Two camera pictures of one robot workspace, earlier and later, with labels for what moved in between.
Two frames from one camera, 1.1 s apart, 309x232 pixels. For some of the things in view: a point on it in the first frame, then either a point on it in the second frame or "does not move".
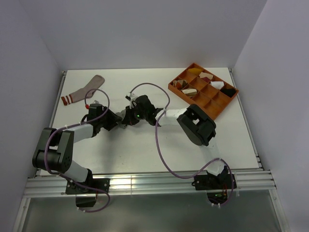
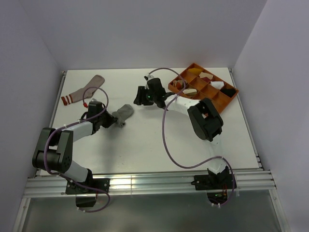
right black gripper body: x=135 y=115 to x=147 y=98
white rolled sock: x=217 y=85 does not move
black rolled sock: x=229 y=92 does not move
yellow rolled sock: x=195 y=71 does not move
